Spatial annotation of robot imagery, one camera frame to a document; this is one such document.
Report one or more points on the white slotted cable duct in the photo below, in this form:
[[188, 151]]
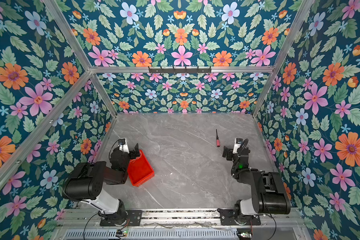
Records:
[[152, 234]]

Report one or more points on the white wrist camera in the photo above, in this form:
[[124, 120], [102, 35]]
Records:
[[123, 146], [237, 145]]

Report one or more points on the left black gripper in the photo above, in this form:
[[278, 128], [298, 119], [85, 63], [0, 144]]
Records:
[[133, 153]]

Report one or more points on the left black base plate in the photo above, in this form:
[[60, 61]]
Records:
[[124, 218]]

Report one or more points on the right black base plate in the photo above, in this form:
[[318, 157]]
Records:
[[230, 217]]

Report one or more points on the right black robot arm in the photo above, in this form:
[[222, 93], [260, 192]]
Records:
[[268, 194]]

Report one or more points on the red plastic bin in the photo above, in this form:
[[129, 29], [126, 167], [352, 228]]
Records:
[[140, 170]]

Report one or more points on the black hook rack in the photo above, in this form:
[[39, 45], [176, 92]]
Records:
[[179, 70]]

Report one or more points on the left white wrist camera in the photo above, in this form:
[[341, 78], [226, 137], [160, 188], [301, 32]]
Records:
[[123, 146]]

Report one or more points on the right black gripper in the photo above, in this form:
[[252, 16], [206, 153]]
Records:
[[228, 152]]

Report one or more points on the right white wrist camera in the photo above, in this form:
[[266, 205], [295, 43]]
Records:
[[237, 145]]

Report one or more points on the aluminium mounting rail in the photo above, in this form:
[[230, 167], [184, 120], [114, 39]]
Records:
[[182, 218]]

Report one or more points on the right green circuit board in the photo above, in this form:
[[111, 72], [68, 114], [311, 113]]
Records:
[[244, 235]]

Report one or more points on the red-handled screwdriver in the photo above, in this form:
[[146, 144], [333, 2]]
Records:
[[217, 139]]

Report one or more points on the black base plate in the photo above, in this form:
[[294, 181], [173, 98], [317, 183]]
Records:
[[124, 218], [230, 217]]

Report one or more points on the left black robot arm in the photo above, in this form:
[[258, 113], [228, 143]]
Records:
[[85, 184]]

